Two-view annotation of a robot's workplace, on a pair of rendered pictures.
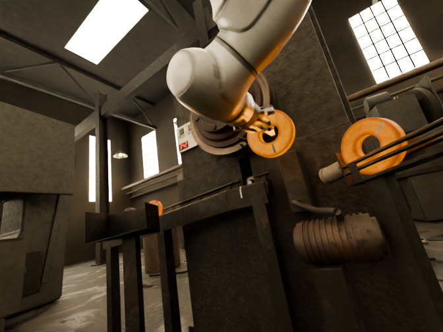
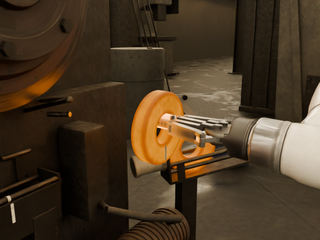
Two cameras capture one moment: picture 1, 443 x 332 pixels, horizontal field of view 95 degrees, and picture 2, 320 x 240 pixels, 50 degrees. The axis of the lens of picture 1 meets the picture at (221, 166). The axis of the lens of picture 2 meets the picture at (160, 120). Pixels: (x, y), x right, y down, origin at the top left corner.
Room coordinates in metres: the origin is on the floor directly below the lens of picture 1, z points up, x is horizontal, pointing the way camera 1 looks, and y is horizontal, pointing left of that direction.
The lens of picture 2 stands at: (0.60, 0.52, 1.02)
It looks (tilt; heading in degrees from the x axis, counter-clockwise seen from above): 14 degrees down; 272
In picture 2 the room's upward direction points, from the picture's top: straight up
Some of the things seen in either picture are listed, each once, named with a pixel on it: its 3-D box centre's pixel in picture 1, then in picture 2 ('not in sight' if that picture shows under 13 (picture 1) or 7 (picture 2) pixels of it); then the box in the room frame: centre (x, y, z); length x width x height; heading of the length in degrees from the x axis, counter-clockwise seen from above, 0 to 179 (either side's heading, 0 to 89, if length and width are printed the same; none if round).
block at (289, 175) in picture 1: (296, 182); (83, 169); (0.82, -0.29, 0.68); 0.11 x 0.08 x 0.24; 149
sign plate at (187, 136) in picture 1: (192, 134); not in sight; (1.20, 0.15, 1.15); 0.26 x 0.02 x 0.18; 59
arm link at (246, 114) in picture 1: (234, 106); (269, 144); (0.43, -0.05, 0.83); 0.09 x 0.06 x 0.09; 58
